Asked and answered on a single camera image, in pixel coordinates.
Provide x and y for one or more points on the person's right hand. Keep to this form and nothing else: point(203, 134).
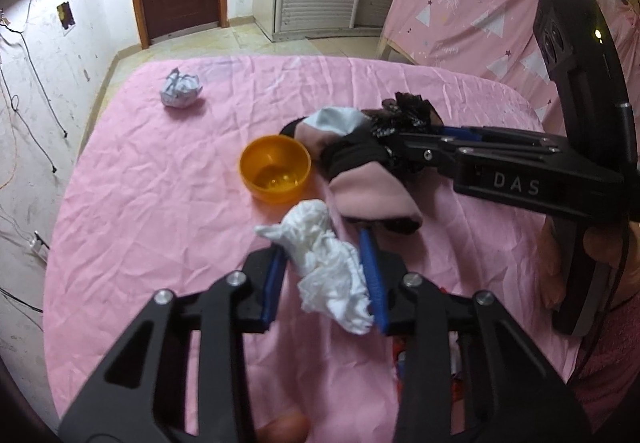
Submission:
point(605, 245)

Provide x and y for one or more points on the crumpled paper ball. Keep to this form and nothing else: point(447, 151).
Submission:
point(180, 88)

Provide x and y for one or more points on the white tissue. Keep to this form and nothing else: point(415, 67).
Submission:
point(320, 273)

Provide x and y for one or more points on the pink black garment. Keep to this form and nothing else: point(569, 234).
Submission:
point(370, 193)

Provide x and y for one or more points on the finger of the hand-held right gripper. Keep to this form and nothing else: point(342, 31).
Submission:
point(425, 152)
point(460, 132)

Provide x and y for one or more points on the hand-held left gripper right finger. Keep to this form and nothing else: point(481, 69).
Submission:
point(372, 273)

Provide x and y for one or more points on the black lace cloth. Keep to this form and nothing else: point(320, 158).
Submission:
point(407, 115)

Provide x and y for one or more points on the orange plastic bowl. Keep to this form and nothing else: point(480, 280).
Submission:
point(260, 185)

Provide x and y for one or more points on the red orange snack packet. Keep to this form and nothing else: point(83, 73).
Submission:
point(400, 353)

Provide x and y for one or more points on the pink tree print curtain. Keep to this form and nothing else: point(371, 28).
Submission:
point(475, 13)

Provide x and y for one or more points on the open wall socket box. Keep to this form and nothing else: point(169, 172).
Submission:
point(65, 15)

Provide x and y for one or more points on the pink bedsheet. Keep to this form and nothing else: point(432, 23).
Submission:
point(165, 203)

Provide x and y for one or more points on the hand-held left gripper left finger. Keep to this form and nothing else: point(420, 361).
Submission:
point(272, 283)

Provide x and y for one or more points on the person's left hand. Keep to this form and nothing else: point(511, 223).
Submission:
point(282, 428)

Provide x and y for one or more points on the person's right forearm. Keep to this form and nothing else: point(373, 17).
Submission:
point(615, 363)

